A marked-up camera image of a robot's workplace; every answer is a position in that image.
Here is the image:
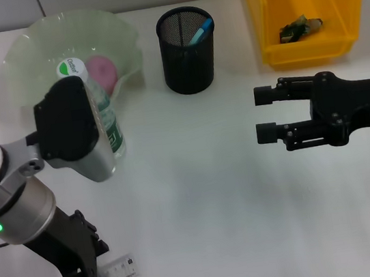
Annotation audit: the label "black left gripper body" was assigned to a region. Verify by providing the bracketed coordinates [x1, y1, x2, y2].
[20, 205, 101, 277]

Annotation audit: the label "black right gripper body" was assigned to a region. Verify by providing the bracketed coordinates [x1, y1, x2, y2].
[305, 65, 370, 150]

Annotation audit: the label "green plastic wrapper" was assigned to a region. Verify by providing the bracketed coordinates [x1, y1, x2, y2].
[276, 12, 326, 44]

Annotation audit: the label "blue sheathed scissors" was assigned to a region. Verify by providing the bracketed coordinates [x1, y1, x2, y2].
[184, 17, 217, 46]

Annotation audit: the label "clear green-label water bottle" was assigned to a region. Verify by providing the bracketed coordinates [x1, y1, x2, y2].
[55, 51, 130, 179]

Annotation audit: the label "pink toy peach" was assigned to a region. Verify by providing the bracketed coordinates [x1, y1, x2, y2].
[85, 53, 121, 99]

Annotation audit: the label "black mesh pen holder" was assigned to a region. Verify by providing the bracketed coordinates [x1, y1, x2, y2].
[153, 3, 224, 98]

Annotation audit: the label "green glass fruit plate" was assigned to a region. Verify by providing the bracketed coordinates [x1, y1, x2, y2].
[0, 1, 150, 119]

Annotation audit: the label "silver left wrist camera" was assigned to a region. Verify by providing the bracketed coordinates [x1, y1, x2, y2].
[28, 71, 118, 190]

